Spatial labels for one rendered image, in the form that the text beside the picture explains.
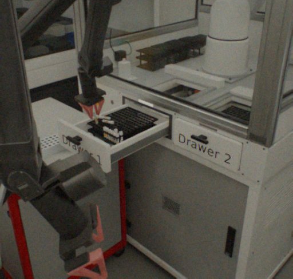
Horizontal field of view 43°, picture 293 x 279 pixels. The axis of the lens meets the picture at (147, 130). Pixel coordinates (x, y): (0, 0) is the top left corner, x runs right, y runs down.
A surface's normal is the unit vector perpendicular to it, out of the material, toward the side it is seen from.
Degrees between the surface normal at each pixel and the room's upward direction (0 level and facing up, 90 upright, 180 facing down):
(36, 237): 90
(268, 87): 90
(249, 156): 90
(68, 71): 90
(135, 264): 0
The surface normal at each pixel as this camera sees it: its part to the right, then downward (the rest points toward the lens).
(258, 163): -0.70, 0.33
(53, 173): -0.45, -0.75
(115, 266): 0.00, -0.88
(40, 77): 0.72, 0.33
